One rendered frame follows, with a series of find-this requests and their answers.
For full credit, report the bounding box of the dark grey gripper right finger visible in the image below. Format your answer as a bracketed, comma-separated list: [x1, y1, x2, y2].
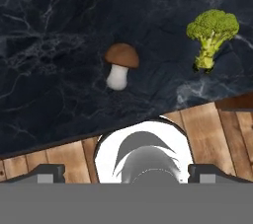
[188, 163, 253, 185]

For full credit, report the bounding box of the round white and grey object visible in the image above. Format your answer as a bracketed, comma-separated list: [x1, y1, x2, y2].
[93, 115, 196, 185]

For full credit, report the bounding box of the green broccoli floret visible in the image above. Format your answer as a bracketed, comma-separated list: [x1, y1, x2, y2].
[186, 8, 240, 73]

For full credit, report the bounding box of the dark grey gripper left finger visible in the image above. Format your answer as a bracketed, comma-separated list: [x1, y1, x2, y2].
[1, 163, 66, 185]

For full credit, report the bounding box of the brown cap white mushroom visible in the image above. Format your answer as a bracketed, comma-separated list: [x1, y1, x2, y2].
[104, 42, 140, 92]

